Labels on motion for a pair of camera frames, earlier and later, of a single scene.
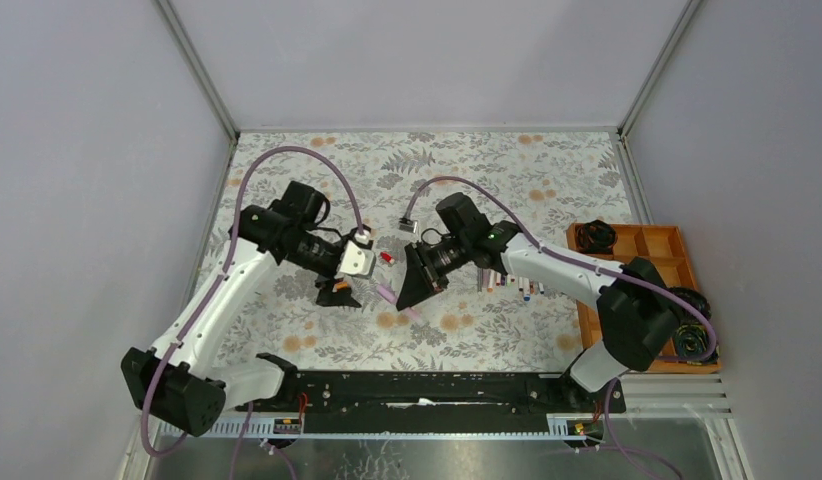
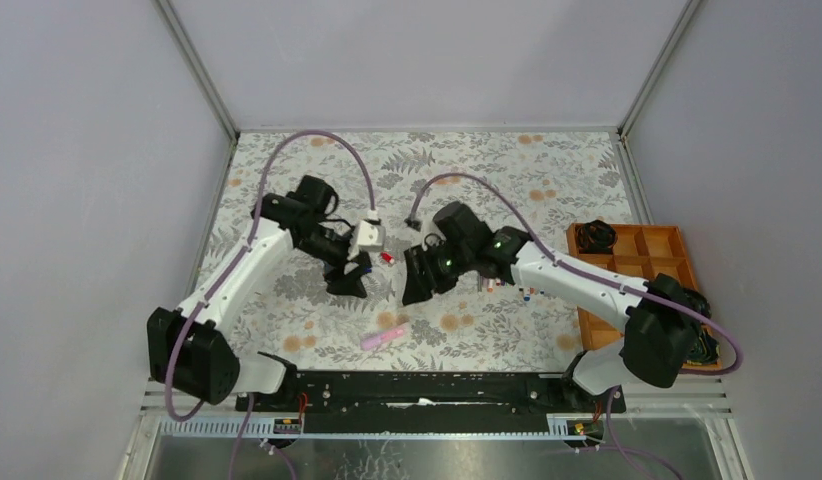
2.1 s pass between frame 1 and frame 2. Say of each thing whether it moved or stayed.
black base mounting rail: stayed
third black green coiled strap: stayed
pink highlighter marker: moved
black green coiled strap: stayed
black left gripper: moved
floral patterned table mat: stayed
